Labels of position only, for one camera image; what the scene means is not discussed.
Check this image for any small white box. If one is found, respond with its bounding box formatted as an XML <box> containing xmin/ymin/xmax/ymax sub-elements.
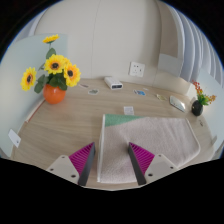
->
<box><xmin>103</xmin><ymin>76</ymin><xmax>124</xmax><ymax>91</ymax></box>

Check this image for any small green sticker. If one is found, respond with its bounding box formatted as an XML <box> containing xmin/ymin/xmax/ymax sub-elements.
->
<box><xmin>87</xmin><ymin>88</ymin><xmax>100</xmax><ymax>96</ymax></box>

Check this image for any small white card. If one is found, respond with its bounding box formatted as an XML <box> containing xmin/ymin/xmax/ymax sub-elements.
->
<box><xmin>123</xmin><ymin>105</ymin><xmax>135</xmax><ymax>116</ymax></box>

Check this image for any orange vase with sunflowers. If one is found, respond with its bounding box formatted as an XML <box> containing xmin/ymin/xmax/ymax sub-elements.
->
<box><xmin>20</xmin><ymin>34</ymin><xmax>82</xmax><ymax>105</ymax></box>

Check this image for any white label tag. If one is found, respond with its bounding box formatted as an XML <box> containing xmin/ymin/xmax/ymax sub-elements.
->
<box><xmin>7</xmin><ymin>129</ymin><xmax>22</xmax><ymax>148</ymax></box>

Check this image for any small yellow card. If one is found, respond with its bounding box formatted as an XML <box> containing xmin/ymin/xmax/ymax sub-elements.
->
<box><xmin>156</xmin><ymin>93</ymin><xmax>169</xmax><ymax>102</ymax></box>

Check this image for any frosted desk partition panel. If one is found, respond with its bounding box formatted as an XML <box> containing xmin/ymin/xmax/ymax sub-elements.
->
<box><xmin>199</xmin><ymin>68</ymin><xmax>224</xmax><ymax>148</ymax></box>
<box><xmin>0</xmin><ymin>33</ymin><xmax>69</xmax><ymax>158</ymax></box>

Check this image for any white wall socket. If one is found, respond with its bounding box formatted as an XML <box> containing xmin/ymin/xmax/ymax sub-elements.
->
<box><xmin>128</xmin><ymin>61</ymin><xmax>146</xmax><ymax>78</ymax></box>

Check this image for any pale grey curtain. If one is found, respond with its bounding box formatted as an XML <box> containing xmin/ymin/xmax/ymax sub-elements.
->
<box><xmin>158</xmin><ymin>3</ymin><xmax>222</xmax><ymax>85</ymax></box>

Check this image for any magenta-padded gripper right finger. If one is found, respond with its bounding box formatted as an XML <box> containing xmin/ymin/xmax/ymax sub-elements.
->
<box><xmin>127</xmin><ymin>141</ymin><xmax>180</xmax><ymax>187</ymax></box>

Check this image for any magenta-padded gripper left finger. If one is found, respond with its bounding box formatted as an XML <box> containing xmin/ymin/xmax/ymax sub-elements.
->
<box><xmin>45</xmin><ymin>141</ymin><xmax>97</xmax><ymax>187</ymax></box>

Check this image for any beige towel with green corner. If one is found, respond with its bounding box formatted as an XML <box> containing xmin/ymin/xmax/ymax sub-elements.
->
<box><xmin>97</xmin><ymin>113</ymin><xmax>202</xmax><ymax>184</ymax></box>

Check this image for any black vase with orange flowers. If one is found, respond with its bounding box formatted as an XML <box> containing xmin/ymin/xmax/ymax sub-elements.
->
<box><xmin>190</xmin><ymin>79</ymin><xmax>218</xmax><ymax>117</ymax></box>

